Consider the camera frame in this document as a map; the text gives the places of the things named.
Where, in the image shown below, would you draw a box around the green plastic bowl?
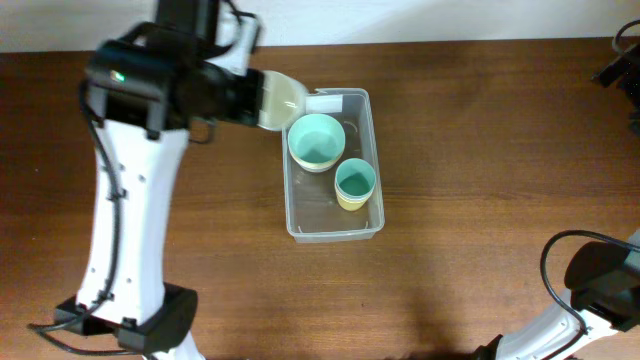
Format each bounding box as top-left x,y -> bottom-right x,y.
287,114 -> 346,154

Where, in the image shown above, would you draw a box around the clear plastic container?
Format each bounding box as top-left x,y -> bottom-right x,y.
282,88 -> 385,243

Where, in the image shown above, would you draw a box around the yellow plastic bowl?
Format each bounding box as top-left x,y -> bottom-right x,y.
289,150 -> 343,173

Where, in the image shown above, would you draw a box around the cream plastic cup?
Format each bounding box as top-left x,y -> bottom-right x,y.
257,70 -> 309,131

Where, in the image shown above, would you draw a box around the cream plastic bowl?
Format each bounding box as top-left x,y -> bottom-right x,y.
291,154 -> 339,173

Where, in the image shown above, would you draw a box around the green plastic cup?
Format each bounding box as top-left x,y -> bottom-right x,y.
335,158 -> 377,195

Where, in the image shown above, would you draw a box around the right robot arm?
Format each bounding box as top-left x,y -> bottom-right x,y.
471,230 -> 639,360

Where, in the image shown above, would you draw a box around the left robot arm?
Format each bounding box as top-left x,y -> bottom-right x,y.
35,1 -> 272,359

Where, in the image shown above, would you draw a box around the yellow plastic cup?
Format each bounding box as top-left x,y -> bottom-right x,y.
337,194 -> 368,212

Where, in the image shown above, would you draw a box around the pink plastic cup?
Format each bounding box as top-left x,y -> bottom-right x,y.
335,187 -> 374,203

